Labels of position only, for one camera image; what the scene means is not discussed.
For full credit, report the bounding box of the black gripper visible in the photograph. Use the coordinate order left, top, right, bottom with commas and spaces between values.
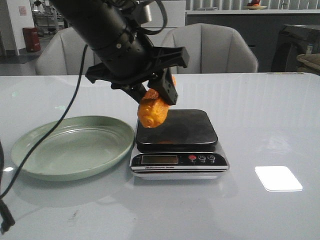
85, 39, 189, 105

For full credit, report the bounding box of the orange corn cob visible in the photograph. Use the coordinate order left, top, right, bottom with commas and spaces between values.
137, 88, 170, 129

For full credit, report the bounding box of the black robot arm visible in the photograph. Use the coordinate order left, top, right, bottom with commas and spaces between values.
52, 0, 189, 106

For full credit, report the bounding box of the black digital kitchen scale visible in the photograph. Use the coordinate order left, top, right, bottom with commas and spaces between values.
129, 109, 230, 180

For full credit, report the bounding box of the grey upholstered chair right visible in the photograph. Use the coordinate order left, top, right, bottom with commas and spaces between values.
162, 23, 259, 74

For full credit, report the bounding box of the grey upholstered chair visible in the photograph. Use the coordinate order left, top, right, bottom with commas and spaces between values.
35, 27, 86, 76
162, 23, 259, 74

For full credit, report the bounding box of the white cabinet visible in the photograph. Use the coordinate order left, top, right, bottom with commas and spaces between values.
141, 0, 186, 47

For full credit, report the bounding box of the pale green round plate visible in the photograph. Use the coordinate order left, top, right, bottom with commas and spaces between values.
11, 116, 135, 182

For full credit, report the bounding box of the grey upholstered chair left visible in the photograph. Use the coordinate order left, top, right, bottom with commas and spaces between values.
35, 27, 86, 76

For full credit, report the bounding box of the dark grey counter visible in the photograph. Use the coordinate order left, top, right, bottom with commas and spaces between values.
186, 9, 320, 72

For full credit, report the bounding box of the red trash bin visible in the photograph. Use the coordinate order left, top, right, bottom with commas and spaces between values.
22, 27, 41, 53

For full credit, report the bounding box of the fruit plate on counter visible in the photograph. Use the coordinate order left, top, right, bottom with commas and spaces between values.
244, 0, 267, 10

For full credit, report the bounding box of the black machine at right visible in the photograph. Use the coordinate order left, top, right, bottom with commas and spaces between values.
271, 24, 320, 72

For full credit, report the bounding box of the olive cushion at right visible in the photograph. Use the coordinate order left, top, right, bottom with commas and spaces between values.
296, 53, 320, 76

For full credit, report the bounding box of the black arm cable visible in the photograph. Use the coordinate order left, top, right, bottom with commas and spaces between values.
0, 44, 89, 235

